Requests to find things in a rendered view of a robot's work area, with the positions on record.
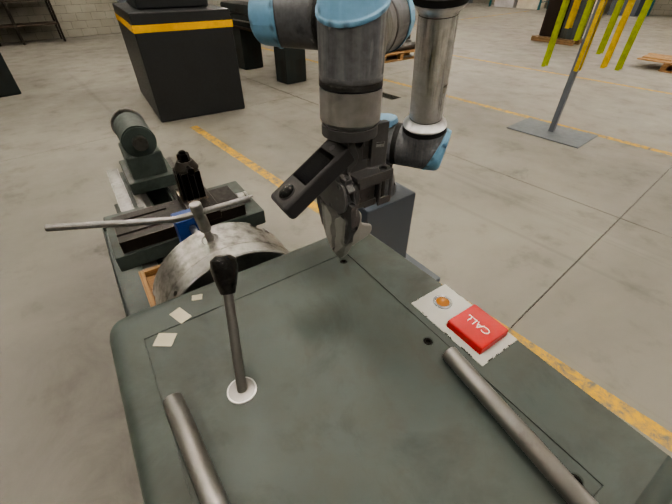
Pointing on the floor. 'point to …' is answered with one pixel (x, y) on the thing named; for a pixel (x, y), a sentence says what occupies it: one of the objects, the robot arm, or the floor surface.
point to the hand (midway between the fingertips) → (335, 251)
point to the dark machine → (182, 56)
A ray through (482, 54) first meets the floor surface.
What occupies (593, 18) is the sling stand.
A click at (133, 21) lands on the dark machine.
